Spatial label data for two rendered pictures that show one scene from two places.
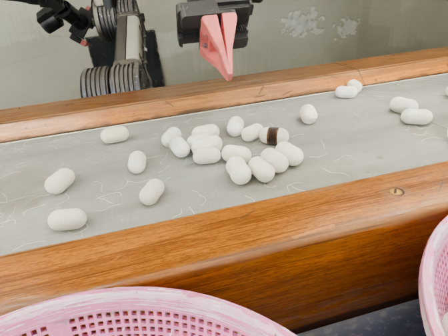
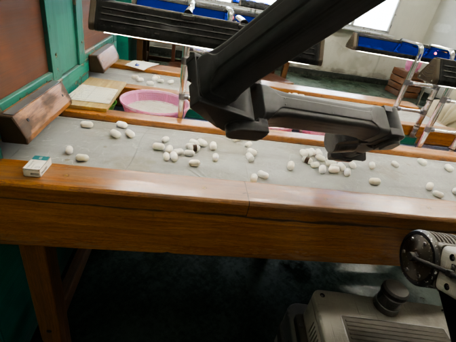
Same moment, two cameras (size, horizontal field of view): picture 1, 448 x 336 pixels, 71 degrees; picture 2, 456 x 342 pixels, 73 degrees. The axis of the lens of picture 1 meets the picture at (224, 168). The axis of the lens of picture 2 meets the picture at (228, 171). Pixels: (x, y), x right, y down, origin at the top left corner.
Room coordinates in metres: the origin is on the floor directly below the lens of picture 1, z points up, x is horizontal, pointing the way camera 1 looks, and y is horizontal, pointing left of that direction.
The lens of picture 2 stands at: (1.26, -0.30, 1.18)
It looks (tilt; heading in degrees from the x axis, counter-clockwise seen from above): 30 degrees down; 181
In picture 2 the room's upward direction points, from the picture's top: 11 degrees clockwise
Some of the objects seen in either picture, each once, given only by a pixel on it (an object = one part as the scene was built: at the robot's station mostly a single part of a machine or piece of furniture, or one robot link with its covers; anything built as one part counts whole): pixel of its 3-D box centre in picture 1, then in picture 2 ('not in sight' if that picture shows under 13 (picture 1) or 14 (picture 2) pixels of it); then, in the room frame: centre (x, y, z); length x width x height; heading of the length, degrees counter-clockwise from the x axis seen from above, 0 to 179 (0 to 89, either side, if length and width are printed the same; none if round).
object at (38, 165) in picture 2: not in sight; (37, 165); (0.70, -0.73, 0.77); 0.06 x 0.04 x 0.02; 11
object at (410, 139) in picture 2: not in sight; (405, 92); (-0.29, 0.45, 0.90); 0.20 x 0.19 x 0.45; 101
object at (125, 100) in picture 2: not in sight; (155, 112); (0.12, -0.64, 0.72); 0.27 x 0.27 x 0.10
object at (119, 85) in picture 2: not in sight; (97, 92); (0.17, -0.85, 0.77); 0.33 x 0.15 x 0.01; 11
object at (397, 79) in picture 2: not in sight; (407, 77); (-4.91, 2.59, 0.32); 0.42 x 0.42 x 0.64; 15
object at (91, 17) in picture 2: not in sight; (212, 32); (0.37, -0.42, 1.08); 0.62 x 0.08 x 0.07; 101
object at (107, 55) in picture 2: not in sight; (105, 57); (-0.16, -0.97, 0.83); 0.30 x 0.06 x 0.07; 11
